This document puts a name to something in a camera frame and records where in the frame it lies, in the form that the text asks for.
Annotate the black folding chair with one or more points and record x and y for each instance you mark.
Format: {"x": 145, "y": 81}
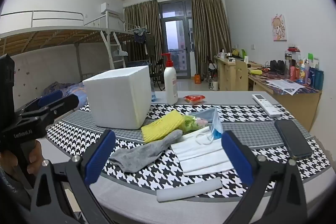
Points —
{"x": 157, "y": 69}

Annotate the blue face mask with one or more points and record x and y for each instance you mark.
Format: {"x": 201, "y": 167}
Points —
{"x": 216, "y": 129}

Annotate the white foam tube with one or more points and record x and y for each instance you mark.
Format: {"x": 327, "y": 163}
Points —
{"x": 189, "y": 190}

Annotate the cluttered wooden desk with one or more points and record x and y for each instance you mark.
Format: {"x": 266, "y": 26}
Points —
{"x": 296, "y": 106}

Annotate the white metal bunk bed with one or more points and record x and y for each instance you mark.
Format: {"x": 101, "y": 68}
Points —
{"x": 52, "y": 35}
{"x": 115, "y": 35}

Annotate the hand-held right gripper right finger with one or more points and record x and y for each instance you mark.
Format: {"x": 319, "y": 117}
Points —
{"x": 235, "y": 158}

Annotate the white floor bottle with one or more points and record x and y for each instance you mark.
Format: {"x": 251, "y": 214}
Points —
{"x": 214, "y": 85}

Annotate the dark hanging clothes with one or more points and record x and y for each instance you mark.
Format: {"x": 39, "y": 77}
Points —
{"x": 139, "y": 37}

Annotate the printed papers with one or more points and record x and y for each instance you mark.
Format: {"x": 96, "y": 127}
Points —
{"x": 286, "y": 85}

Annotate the white pot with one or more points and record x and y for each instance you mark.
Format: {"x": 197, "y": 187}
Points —
{"x": 223, "y": 54}

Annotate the yellow foam net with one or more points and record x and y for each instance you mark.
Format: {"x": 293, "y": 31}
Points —
{"x": 160, "y": 125}

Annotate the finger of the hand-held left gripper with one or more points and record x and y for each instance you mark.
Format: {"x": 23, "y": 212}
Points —
{"x": 65, "y": 104}
{"x": 51, "y": 98}

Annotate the white foam box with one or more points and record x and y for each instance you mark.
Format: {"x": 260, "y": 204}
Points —
{"x": 115, "y": 100}

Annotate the yellow desk object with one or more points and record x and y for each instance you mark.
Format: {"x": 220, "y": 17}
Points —
{"x": 256, "y": 72}

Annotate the orange floor container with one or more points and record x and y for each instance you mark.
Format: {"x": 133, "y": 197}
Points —
{"x": 197, "y": 79}

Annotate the white face mask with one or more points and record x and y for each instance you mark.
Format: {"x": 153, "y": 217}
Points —
{"x": 202, "y": 158}

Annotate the wooden smiley chair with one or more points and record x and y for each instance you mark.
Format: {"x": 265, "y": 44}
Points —
{"x": 241, "y": 74}

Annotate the person's left forearm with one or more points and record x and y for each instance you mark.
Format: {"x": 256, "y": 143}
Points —
{"x": 10, "y": 192}

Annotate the brown curtain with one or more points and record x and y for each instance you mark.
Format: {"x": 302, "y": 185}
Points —
{"x": 141, "y": 19}
{"x": 210, "y": 29}

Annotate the white air conditioner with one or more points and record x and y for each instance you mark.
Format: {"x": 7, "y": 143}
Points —
{"x": 110, "y": 7}

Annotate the row of toiletry bottles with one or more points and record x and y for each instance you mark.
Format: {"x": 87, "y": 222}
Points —
{"x": 304, "y": 74}

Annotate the green desk bottle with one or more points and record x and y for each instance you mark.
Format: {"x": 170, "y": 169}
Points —
{"x": 243, "y": 53}

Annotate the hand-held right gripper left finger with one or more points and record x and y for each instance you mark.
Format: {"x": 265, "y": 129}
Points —
{"x": 101, "y": 158}

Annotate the light wooden drawer desk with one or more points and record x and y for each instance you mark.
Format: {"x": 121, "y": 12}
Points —
{"x": 228, "y": 74}

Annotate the white pump lotion bottle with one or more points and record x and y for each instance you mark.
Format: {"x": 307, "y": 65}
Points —
{"x": 170, "y": 82}

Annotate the cartoon wall picture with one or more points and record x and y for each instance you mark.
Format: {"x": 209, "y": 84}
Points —
{"x": 278, "y": 28}

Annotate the blue quilt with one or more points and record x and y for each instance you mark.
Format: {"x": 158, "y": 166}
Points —
{"x": 71, "y": 88}

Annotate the glass balcony door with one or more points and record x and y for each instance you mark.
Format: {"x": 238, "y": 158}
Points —
{"x": 174, "y": 37}

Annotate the white remote control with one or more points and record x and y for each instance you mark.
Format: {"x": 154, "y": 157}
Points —
{"x": 266, "y": 105}

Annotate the green plastic bag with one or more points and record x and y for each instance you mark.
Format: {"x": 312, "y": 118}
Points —
{"x": 190, "y": 125}

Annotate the grey sock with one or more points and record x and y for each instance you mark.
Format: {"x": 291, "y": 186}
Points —
{"x": 141, "y": 153}

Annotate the person's left hand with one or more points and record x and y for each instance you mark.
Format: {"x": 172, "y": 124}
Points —
{"x": 35, "y": 158}

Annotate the black smartphone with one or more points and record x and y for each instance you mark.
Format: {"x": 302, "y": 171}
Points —
{"x": 292, "y": 138}

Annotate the red snack packet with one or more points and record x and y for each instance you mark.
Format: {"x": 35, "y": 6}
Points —
{"x": 194, "y": 98}

